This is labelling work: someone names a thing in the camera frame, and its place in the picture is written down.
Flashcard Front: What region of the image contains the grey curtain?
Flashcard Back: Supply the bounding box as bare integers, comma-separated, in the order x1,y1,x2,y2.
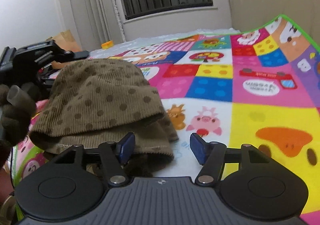
70,0,125,51

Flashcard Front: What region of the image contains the brown paper bag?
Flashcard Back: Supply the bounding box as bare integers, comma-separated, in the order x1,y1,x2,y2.
47,30,82,69

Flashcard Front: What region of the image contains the small orange yellow box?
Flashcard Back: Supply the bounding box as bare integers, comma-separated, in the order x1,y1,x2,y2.
101,41,114,49

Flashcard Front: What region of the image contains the colourful cartoon play mat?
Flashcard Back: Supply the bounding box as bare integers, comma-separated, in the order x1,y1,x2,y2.
11,15,319,224

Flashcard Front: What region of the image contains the brown corduroy polka-dot dress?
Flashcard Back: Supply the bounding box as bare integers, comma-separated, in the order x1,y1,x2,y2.
29,58,178,177

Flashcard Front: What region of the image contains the beige padded headboard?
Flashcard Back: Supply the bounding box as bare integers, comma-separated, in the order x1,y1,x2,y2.
231,0,320,44

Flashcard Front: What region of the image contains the gloved left hand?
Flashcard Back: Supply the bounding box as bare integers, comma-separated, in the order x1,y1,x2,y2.
1,84,31,148

